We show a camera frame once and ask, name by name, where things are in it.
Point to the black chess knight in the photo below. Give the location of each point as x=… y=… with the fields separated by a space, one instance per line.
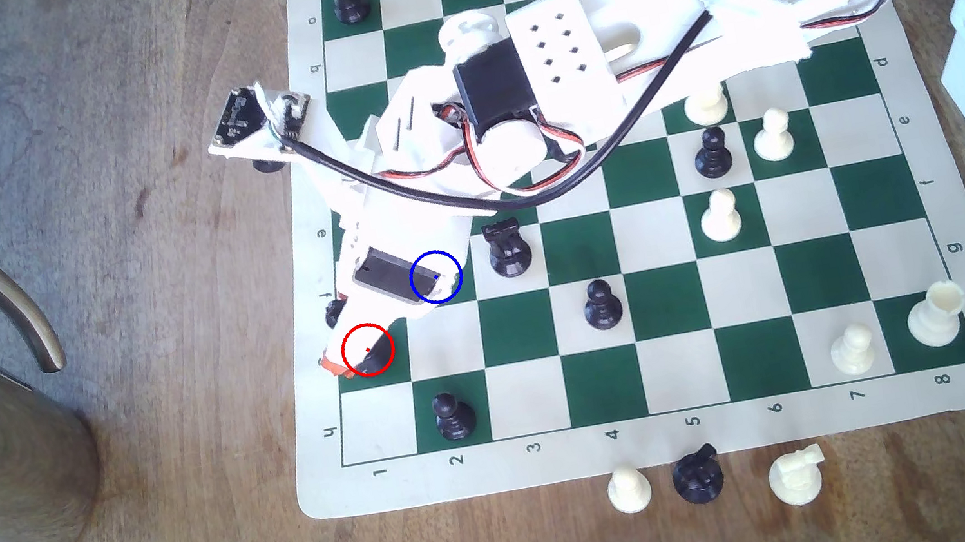
x=508 y=252
x=699 y=480

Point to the white chess rook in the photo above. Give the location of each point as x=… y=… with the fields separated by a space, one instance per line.
x=935 y=320

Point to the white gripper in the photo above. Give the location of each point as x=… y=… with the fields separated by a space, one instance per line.
x=384 y=275

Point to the black chess king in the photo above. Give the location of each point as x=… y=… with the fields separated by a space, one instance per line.
x=377 y=357

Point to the green and white chess mat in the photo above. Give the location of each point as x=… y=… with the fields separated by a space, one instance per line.
x=676 y=376

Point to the black wrist camera board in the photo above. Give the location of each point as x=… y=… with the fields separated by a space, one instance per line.
x=237 y=118

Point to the black chess pawn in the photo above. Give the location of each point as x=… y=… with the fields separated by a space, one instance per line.
x=604 y=309
x=713 y=158
x=455 y=421

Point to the white chess knight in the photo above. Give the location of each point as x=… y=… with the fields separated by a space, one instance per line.
x=795 y=479
x=707 y=108

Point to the white chess pawn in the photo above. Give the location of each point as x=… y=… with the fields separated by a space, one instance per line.
x=720 y=221
x=853 y=354
x=774 y=141
x=629 y=491

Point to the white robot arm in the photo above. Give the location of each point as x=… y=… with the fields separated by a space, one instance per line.
x=653 y=2

